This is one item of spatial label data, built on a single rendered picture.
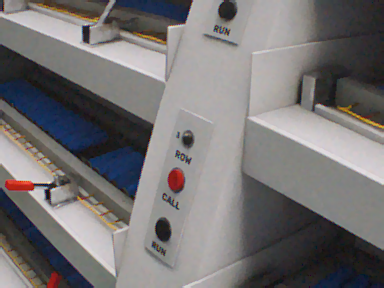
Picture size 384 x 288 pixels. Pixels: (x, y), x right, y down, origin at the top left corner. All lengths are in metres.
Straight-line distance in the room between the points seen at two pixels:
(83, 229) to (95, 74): 0.16
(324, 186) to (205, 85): 0.13
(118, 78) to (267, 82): 0.18
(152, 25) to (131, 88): 0.11
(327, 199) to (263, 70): 0.10
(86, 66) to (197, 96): 0.18
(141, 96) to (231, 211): 0.14
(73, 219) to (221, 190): 0.24
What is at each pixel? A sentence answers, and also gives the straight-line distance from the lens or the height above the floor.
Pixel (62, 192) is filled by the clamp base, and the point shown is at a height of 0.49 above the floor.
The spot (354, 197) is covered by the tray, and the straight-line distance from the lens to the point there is 0.39.
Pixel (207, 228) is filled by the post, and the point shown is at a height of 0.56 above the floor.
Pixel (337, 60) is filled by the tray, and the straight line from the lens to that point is 0.50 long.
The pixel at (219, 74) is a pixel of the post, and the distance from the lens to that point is 0.46.
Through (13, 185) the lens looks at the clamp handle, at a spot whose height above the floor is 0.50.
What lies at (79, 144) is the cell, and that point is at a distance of 0.78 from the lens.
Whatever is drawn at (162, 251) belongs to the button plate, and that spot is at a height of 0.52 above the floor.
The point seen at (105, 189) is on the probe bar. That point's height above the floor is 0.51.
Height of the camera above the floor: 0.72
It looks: 15 degrees down
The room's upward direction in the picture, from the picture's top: 17 degrees clockwise
